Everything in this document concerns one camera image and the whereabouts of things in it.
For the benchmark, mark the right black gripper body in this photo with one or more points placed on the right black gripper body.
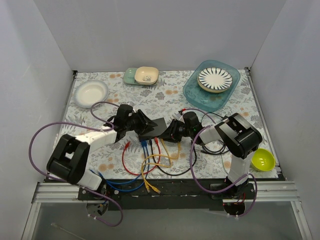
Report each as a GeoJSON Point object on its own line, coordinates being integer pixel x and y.
{"type": "Point", "coordinates": [172, 131]}

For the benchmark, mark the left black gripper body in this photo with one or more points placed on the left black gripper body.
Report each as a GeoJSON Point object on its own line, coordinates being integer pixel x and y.
{"type": "Point", "coordinates": [141, 121]}

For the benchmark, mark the black network switch box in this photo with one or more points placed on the black network switch box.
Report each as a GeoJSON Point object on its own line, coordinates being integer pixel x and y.
{"type": "Point", "coordinates": [154, 131]}

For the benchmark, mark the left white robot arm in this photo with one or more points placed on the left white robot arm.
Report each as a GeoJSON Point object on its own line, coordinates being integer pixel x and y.
{"type": "Point", "coordinates": [69, 158]}

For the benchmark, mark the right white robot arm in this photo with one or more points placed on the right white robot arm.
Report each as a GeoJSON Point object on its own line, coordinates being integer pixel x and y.
{"type": "Point", "coordinates": [240, 137]}

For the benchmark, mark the teal transparent plastic tray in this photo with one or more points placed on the teal transparent plastic tray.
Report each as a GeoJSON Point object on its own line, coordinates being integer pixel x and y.
{"type": "Point", "coordinates": [206, 101]}

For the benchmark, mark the green square dish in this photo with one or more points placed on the green square dish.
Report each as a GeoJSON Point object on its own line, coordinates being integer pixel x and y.
{"type": "Point", "coordinates": [129, 76]}

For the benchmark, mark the white blue-rimmed bowl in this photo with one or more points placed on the white blue-rimmed bowl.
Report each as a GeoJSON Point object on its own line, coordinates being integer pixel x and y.
{"type": "Point", "coordinates": [90, 92]}

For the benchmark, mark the beige square bowl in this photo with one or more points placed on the beige square bowl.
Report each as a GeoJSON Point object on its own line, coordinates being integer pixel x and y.
{"type": "Point", "coordinates": [146, 75]}

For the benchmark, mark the striped white blue plate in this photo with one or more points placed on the striped white blue plate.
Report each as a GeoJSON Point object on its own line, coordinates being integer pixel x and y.
{"type": "Point", "coordinates": [214, 80]}

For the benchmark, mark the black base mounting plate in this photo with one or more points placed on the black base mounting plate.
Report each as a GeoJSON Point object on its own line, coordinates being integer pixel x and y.
{"type": "Point", "coordinates": [174, 194]}

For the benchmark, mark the lime green bowl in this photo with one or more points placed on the lime green bowl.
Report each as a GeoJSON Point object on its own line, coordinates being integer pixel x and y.
{"type": "Point", "coordinates": [263, 160]}

